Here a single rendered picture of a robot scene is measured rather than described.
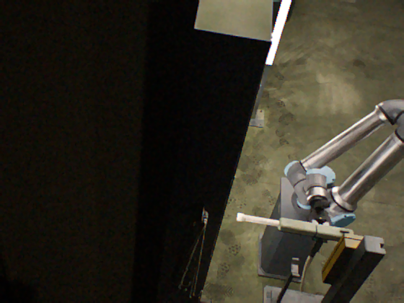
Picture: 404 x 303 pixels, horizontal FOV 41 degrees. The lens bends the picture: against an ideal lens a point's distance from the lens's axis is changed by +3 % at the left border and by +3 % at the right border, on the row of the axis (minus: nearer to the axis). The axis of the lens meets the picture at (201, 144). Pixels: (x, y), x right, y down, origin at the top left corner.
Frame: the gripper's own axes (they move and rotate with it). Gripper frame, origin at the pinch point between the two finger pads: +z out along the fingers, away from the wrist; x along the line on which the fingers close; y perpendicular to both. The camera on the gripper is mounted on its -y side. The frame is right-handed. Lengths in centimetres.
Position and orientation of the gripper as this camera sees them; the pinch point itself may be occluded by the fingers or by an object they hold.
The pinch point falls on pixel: (321, 236)
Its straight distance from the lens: 231.8
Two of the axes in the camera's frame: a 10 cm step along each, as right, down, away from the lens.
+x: -9.9, -1.6, -0.2
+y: -1.2, 6.6, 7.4
